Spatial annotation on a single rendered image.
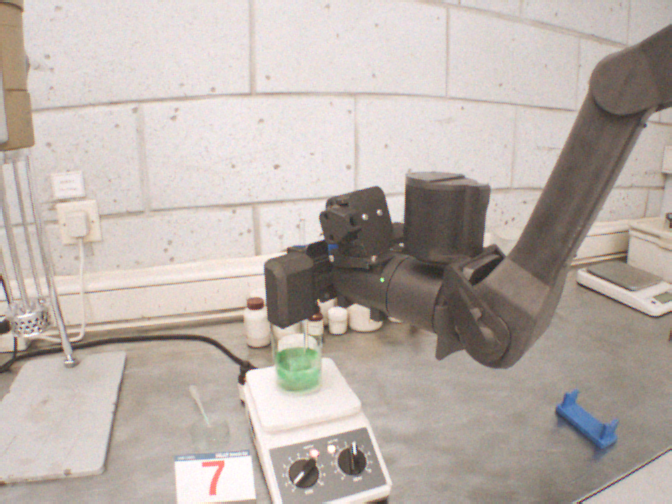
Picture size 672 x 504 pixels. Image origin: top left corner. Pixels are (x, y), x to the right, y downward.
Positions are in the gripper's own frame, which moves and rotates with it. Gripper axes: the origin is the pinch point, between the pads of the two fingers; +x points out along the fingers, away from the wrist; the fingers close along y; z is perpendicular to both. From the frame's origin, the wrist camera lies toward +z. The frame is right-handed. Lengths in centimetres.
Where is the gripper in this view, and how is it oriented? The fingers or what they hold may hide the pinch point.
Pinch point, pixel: (311, 257)
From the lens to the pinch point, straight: 45.7
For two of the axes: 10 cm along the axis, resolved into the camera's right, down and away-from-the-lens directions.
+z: 0.0, -9.5, -3.1
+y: -7.0, 2.3, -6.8
